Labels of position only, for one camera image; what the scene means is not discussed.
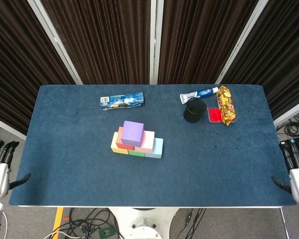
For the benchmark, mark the yellow foam cube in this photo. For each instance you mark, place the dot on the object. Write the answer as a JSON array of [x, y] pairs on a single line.
[[117, 149]]

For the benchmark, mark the red foam cube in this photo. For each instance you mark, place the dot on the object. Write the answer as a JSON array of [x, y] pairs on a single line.
[[119, 139]]

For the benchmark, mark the purple foam cube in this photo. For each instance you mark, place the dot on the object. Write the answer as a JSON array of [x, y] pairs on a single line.
[[132, 133]]

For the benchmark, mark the light blue foam cube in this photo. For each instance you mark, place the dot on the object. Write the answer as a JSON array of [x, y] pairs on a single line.
[[157, 149]]

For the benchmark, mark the pink foam cube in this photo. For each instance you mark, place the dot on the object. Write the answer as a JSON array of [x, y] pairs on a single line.
[[148, 143]]

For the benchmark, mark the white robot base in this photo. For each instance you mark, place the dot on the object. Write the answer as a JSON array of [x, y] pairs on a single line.
[[144, 221]]

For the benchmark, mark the green foam cube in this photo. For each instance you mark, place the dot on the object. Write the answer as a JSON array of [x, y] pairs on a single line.
[[137, 154]]

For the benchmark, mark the white table leg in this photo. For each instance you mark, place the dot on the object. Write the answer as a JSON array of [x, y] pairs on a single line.
[[284, 224]]

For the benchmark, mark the black power strip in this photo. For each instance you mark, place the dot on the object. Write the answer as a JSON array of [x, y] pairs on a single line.
[[286, 142]]

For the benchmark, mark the yellow floor tape strip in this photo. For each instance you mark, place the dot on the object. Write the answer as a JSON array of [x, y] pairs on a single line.
[[57, 219]]

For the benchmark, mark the gold snack package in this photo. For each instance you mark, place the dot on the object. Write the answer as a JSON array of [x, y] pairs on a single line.
[[225, 104]]

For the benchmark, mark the red ink pad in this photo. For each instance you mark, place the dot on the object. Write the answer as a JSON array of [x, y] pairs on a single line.
[[214, 115]]

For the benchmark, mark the dark brown pleated curtain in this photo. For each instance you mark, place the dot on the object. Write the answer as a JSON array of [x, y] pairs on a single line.
[[102, 37], [20, 62], [201, 37], [276, 49]]

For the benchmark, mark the green circuit board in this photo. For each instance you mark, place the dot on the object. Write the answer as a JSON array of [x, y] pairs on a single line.
[[105, 232]]

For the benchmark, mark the black mesh pen cup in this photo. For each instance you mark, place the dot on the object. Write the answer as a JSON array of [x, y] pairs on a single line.
[[193, 113]]

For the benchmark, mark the white blue toothpaste tube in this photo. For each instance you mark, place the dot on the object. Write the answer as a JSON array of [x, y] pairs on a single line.
[[201, 93]]

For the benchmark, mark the blue cookie package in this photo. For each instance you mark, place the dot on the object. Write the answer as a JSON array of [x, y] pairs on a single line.
[[122, 100]]

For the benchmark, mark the white partition post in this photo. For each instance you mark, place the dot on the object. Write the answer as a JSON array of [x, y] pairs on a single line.
[[155, 37], [56, 42], [241, 42]]

